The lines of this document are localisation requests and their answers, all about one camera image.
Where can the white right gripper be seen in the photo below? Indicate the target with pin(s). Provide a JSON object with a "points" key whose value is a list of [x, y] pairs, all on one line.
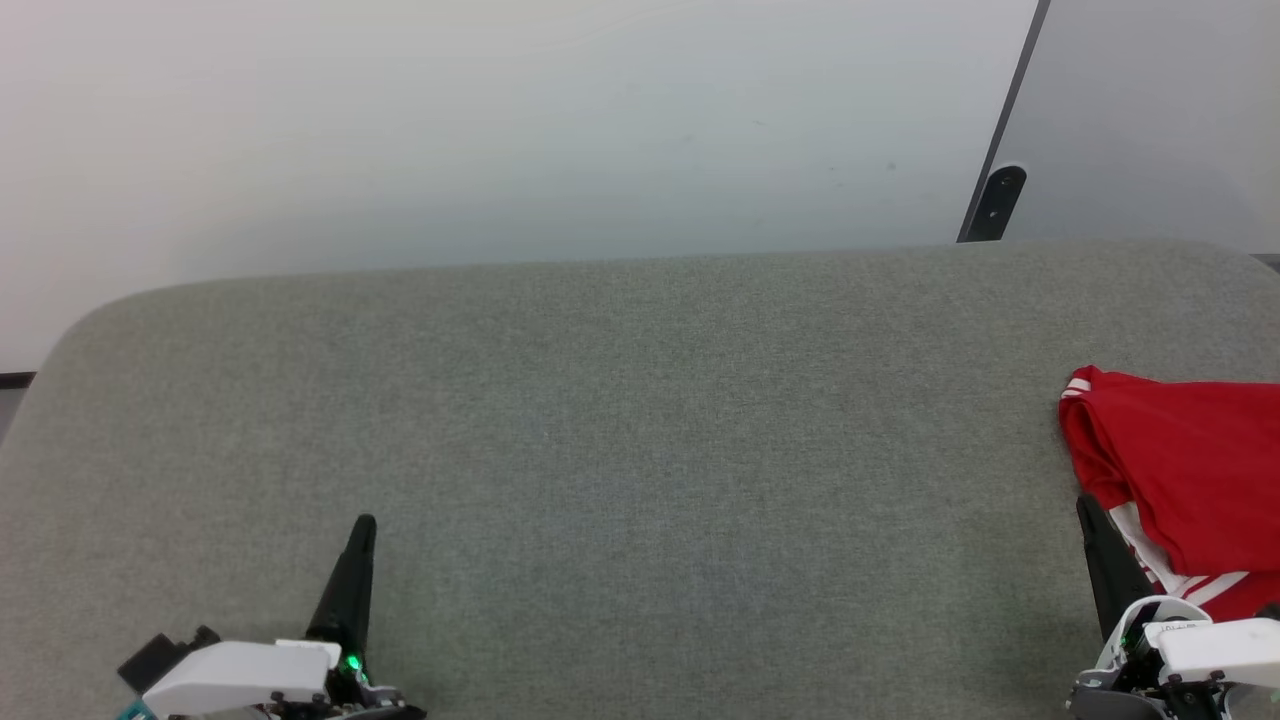
{"points": [[1210, 650]]}

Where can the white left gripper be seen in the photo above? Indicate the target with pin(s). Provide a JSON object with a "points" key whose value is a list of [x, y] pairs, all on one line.
{"points": [[250, 680]]}

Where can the red and white jersey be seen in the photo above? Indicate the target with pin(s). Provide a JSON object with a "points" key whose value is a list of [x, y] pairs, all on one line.
{"points": [[1190, 470]]}

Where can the grey fabric sofa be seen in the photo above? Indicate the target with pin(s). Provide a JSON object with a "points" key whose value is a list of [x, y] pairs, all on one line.
{"points": [[650, 450]]}

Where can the black baseboard strip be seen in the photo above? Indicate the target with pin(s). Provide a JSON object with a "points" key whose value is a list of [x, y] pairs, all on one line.
{"points": [[15, 381]]}

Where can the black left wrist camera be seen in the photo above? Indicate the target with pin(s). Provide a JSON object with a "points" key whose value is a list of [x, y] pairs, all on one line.
{"points": [[150, 660]]}

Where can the black metal wall bracket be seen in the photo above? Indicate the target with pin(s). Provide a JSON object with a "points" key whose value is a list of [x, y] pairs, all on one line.
{"points": [[995, 205]]}

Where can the dark door frame strip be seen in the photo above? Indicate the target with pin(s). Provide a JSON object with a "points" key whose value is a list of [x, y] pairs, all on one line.
{"points": [[1020, 80]]}

